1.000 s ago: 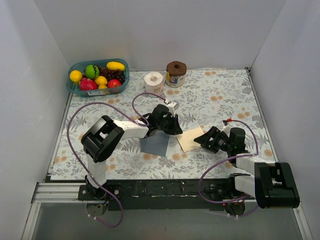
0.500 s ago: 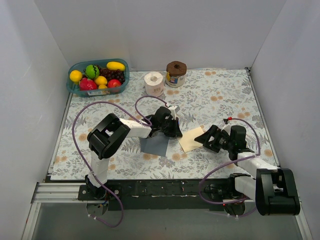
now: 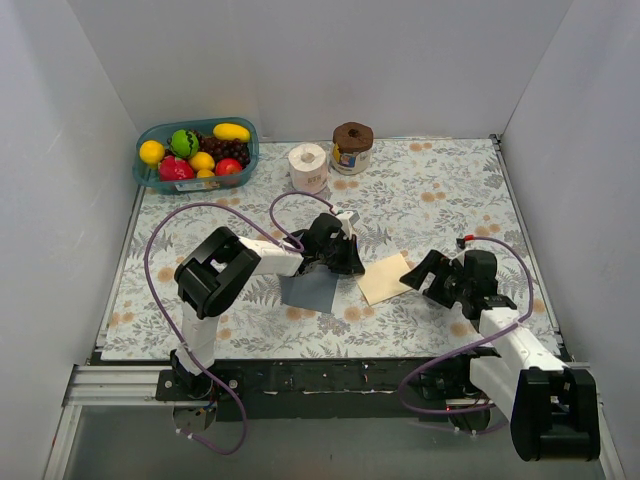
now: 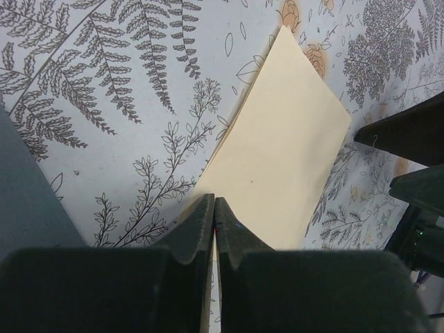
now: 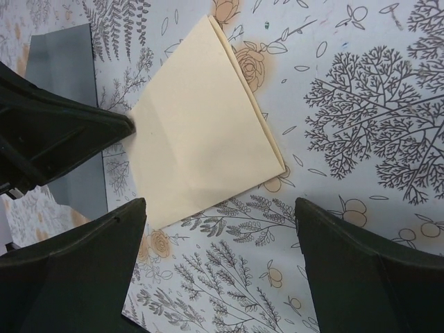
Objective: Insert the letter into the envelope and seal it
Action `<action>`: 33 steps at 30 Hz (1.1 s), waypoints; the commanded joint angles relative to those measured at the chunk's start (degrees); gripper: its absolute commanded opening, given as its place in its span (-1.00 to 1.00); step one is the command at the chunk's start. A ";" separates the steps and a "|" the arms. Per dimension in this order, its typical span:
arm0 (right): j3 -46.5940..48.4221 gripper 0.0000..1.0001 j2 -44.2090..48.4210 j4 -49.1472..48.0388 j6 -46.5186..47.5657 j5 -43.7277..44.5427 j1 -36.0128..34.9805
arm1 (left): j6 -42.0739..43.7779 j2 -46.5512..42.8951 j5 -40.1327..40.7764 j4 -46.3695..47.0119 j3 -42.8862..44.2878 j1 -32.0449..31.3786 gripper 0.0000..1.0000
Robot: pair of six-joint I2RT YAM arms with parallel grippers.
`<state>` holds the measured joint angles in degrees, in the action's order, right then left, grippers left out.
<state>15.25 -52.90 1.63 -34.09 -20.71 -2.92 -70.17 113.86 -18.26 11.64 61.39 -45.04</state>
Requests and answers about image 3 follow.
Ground cream letter paper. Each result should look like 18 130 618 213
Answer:
357 253 410 306

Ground grey envelope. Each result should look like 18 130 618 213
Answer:
279 266 339 313

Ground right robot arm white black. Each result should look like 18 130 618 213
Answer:
400 250 600 461

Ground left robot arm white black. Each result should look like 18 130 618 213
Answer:
171 211 365 400

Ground floral table mat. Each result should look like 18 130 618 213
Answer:
101 139 558 361

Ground white toilet paper roll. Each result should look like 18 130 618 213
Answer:
288 143 328 194

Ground brown toilet paper roll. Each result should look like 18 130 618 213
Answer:
330 122 374 175

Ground red apple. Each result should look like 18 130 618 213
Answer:
215 158 243 176

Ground dark purple grapes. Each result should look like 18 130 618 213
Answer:
192 130 251 168

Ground small yellow fruit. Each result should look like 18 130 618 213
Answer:
196 169 215 179

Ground yellow mango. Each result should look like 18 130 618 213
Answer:
212 122 251 143

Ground yellow lemon centre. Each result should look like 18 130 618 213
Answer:
188 151 215 172

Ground yellow lemon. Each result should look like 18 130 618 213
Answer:
188 151 215 172
138 140 166 169

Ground pink dragon fruit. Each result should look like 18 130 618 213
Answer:
157 155 195 182

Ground green watermelon ball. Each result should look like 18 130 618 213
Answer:
169 129 200 159

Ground teal plastic fruit basket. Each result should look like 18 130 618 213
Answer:
133 117 259 194

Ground yellow lemon left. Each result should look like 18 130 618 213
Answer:
138 140 166 169

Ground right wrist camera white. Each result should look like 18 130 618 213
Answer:
450 248 466 266

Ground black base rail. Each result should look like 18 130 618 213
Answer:
155 354 489 423

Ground aluminium frame rail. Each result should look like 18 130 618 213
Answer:
44 365 625 479

